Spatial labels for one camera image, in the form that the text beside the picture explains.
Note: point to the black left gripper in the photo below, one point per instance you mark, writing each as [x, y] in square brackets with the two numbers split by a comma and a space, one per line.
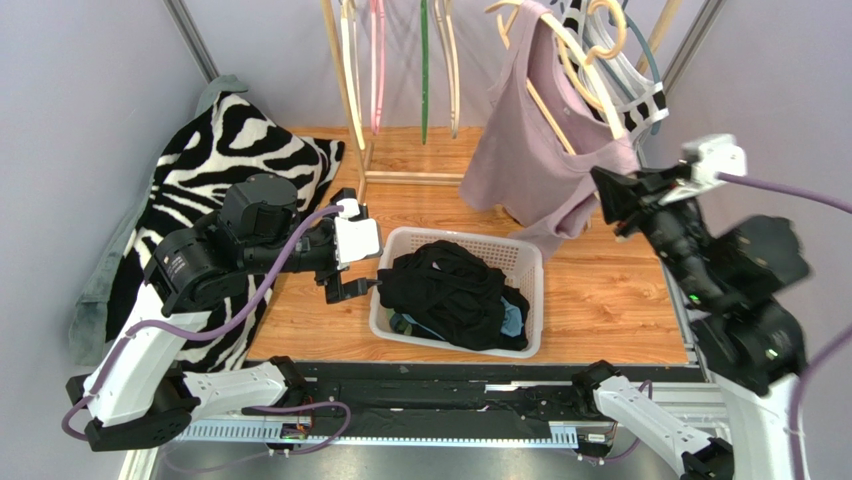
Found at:
[336, 290]

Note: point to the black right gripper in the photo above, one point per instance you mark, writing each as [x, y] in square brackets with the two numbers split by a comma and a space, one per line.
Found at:
[636, 202]

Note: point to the wooden hanger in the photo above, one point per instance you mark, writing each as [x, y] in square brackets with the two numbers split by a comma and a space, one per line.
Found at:
[570, 48]
[442, 12]

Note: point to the lilac ribbed tank top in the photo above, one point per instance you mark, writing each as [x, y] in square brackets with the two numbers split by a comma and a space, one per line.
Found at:
[541, 142]

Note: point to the blue ribbed tank top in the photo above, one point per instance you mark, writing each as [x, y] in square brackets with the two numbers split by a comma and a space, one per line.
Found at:
[512, 326]

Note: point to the green hanger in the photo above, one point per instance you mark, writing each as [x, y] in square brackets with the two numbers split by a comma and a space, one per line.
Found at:
[425, 66]

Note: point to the cream plastic hanger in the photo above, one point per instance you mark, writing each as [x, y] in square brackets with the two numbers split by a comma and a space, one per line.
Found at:
[349, 42]

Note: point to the pink hanger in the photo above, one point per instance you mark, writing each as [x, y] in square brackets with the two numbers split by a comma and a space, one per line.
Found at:
[378, 63]

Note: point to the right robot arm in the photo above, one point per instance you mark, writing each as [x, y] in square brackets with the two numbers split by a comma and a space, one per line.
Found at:
[753, 346]

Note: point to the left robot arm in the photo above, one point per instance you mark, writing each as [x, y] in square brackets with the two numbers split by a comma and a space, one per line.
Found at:
[201, 283]

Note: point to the black white striped tank top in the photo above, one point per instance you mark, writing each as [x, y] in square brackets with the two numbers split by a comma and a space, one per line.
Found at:
[596, 30]

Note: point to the wooden clothes rack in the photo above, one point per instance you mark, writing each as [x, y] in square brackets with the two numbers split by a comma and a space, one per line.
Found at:
[667, 11]

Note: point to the white perforated plastic basket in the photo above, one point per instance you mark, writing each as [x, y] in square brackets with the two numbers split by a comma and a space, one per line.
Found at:
[520, 261]

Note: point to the zebra print blanket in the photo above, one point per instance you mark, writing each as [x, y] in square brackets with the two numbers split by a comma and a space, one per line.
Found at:
[228, 142]

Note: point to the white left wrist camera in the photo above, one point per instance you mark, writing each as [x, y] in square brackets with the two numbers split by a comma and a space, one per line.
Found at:
[357, 236]

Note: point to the teal wire hanger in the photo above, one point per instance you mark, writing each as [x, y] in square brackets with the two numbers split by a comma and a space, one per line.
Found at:
[646, 97]

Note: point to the black mounting rail base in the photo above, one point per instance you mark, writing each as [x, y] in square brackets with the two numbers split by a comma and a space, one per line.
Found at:
[421, 404]

